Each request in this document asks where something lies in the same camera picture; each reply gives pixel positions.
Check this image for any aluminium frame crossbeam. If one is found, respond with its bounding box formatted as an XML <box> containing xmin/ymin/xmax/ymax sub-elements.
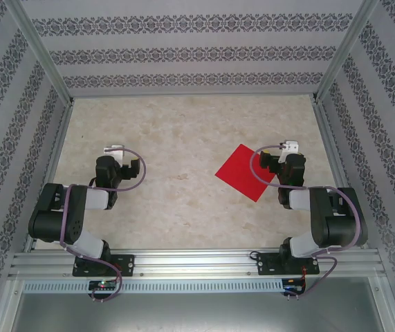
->
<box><xmin>69</xmin><ymin>90</ymin><xmax>318</xmax><ymax>100</ymax></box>

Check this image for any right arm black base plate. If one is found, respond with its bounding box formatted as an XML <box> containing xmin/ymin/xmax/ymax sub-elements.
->
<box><xmin>257</xmin><ymin>252</ymin><xmax>320</xmax><ymax>277</ymax></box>

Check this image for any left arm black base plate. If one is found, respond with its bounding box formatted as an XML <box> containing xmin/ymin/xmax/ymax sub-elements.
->
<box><xmin>72</xmin><ymin>255</ymin><xmax>136</xmax><ymax>277</ymax></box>

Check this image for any grey metal sheet panel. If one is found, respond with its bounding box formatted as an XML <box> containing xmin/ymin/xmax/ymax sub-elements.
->
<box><xmin>10</xmin><ymin>293</ymin><xmax>394</xmax><ymax>332</ymax></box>

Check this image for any aluminium lower frame beam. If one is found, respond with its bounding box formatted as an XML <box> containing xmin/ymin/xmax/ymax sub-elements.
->
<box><xmin>369</xmin><ymin>276</ymin><xmax>395</xmax><ymax>332</ymax></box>
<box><xmin>0</xmin><ymin>278</ymin><xmax>24</xmax><ymax>332</ymax></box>

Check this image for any aluminium mounting rail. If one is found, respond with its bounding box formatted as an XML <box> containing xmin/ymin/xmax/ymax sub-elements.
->
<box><xmin>8</xmin><ymin>248</ymin><xmax>387</xmax><ymax>278</ymax></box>

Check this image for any aluminium side rail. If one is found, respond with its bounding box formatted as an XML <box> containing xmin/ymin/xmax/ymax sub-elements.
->
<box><xmin>24</xmin><ymin>100</ymin><xmax>75</xmax><ymax>252</ymax></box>
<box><xmin>313</xmin><ymin>100</ymin><xmax>369</xmax><ymax>248</ymax></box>

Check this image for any red square paper sheet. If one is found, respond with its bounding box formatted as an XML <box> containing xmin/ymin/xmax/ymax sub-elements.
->
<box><xmin>214</xmin><ymin>143</ymin><xmax>277</xmax><ymax>202</ymax></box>

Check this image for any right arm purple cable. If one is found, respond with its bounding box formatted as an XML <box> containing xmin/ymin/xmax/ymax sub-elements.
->
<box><xmin>250</xmin><ymin>145</ymin><xmax>362</xmax><ymax>300</ymax></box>

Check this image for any aluminium frame post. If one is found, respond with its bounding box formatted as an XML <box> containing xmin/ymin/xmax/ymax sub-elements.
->
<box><xmin>8</xmin><ymin>0</ymin><xmax>74</xmax><ymax>103</ymax></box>
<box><xmin>313</xmin><ymin>0</ymin><xmax>381</xmax><ymax>103</ymax></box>

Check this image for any slotted grey cable duct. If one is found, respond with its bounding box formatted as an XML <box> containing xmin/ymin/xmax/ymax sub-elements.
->
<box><xmin>22</xmin><ymin>279</ymin><xmax>285</xmax><ymax>293</ymax></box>

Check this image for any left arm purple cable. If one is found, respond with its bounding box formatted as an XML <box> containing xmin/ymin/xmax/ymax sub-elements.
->
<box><xmin>59</xmin><ymin>147</ymin><xmax>147</xmax><ymax>304</ymax></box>

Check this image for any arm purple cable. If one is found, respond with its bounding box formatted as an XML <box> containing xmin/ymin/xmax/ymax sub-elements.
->
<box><xmin>250</xmin><ymin>145</ymin><xmax>362</xmax><ymax>300</ymax></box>
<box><xmin>59</xmin><ymin>147</ymin><xmax>147</xmax><ymax>304</ymax></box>

